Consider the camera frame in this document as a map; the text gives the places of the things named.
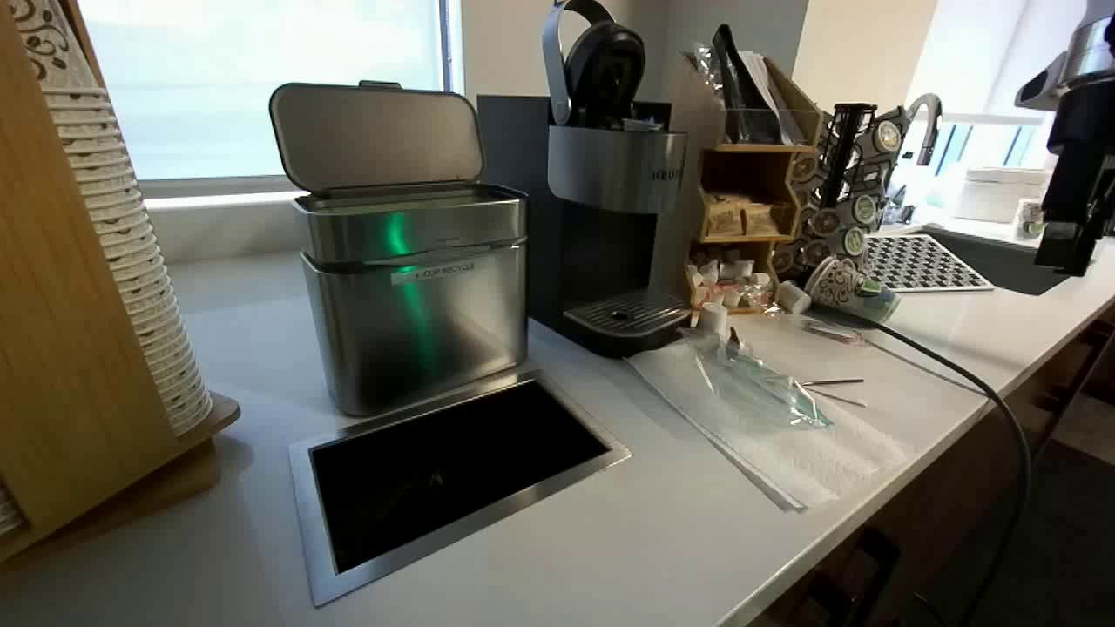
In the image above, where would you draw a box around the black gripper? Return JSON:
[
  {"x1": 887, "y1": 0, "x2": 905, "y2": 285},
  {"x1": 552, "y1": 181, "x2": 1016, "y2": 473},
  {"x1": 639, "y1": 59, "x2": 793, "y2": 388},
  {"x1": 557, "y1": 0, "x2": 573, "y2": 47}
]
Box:
[{"x1": 1039, "y1": 85, "x2": 1115, "y2": 275}]

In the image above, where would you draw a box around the patterned paper cup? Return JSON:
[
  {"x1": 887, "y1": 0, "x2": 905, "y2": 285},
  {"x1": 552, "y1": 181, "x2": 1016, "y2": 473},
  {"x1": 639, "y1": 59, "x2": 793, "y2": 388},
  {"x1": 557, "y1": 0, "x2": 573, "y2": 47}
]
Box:
[{"x1": 805, "y1": 256, "x2": 864, "y2": 307}]

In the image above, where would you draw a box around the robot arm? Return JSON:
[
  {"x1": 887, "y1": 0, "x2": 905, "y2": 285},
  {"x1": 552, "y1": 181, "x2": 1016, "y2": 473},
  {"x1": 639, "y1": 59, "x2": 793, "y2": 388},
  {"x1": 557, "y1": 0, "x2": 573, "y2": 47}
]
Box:
[{"x1": 1016, "y1": 0, "x2": 1115, "y2": 275}]

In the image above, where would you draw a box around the pile of creamer cups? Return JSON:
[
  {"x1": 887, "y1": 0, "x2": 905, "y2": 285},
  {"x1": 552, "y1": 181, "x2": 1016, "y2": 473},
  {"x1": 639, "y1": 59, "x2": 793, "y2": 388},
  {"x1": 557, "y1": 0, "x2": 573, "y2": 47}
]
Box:
[{"x1": 686, "y1": 258, "x2": 811, "y2": 318}]

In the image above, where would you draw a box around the stack of white paper cups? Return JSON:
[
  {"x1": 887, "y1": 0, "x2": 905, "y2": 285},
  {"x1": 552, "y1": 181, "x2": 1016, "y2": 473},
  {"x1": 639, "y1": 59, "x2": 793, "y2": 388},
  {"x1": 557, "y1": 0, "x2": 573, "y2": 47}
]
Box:
[{"x1": 6, "y1": 0, "x2": 217, "y2": 443}]

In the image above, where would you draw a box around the chrome sink faucet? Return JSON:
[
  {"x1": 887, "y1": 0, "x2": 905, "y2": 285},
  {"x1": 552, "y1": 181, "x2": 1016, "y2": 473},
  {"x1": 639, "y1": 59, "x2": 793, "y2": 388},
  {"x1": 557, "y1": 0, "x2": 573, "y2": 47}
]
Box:
[{"x1": 905, "y1": 94, "x2": 945, "y2": 167}]

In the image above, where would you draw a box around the coffee pod carousel rack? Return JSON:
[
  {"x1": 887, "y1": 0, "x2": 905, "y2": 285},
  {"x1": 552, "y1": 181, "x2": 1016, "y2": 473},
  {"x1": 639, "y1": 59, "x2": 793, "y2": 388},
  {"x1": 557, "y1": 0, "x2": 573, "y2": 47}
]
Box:
[{"x1": 775, "y1": 105, "x2": 909, "y2": 282}]

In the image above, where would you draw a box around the wooden condiment organizer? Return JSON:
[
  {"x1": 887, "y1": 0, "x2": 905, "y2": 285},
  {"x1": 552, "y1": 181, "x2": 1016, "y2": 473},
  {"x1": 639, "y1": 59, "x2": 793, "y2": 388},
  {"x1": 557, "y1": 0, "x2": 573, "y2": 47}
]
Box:
[{"x1": 695, "y1": 23, "x2": 822, "y2": 280}]

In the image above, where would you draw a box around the thin stir stick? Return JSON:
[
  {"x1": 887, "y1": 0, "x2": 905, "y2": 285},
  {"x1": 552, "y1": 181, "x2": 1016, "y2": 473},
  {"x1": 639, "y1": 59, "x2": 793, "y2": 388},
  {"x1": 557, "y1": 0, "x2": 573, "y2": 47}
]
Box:
[{"x1": 808, "y1": 375, "x2": 869, "y2": 388}]

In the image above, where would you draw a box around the clear plastic wrapper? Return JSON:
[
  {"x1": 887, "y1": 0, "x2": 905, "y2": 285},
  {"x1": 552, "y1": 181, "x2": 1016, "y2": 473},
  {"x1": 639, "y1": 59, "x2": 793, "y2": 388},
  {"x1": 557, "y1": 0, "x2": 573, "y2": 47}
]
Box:
[{"x1": 686, "y1": 330, "x2": 830, "y2": 428}]

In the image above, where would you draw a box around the black silver coffee machine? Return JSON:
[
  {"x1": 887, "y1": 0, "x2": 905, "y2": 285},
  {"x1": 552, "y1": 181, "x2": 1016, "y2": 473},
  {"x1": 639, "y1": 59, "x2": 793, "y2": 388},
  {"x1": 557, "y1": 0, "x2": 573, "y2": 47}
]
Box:
[{"x1": 479, "y1": 0, "x2": 686, "y2": 360}]

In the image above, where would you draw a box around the stainless steel countertop bin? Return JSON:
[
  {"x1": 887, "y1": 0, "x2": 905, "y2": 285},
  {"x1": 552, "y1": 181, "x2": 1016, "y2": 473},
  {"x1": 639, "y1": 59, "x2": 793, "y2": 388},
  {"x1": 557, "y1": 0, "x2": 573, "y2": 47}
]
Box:
[{"x1": 270, "y1": 85, "x2": 528, "y2": 419}]

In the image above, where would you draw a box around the steel framed counter trash chute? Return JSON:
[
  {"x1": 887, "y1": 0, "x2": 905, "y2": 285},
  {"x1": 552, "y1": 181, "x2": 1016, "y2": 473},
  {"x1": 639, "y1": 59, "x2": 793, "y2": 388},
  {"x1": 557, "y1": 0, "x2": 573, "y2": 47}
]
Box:
[{"x1": 291, "y1": 375, "x2": 629, "y2": 607}]

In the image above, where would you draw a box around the wooden cup dispenser stand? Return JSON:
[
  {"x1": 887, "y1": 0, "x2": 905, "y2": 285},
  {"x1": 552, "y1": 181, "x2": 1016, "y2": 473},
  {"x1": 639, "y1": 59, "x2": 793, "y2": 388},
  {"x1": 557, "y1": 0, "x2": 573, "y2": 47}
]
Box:
[{"x1": 0, "y1": 13, "x2": 242, "y2": 573}]

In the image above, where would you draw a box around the black power cable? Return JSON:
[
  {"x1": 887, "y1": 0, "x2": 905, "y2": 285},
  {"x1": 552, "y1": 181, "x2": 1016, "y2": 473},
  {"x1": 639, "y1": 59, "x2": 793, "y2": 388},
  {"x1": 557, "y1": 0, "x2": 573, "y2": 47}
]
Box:
[{"x1": 805, "y1": 302, "x2": 1039, "y2": 627}]

